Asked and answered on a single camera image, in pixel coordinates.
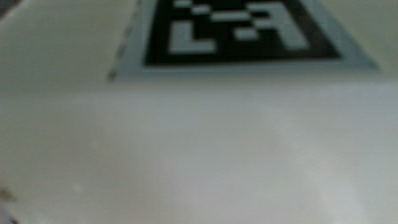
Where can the white cabinet top block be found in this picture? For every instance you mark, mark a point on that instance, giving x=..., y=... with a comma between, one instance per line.
x=190, y=152

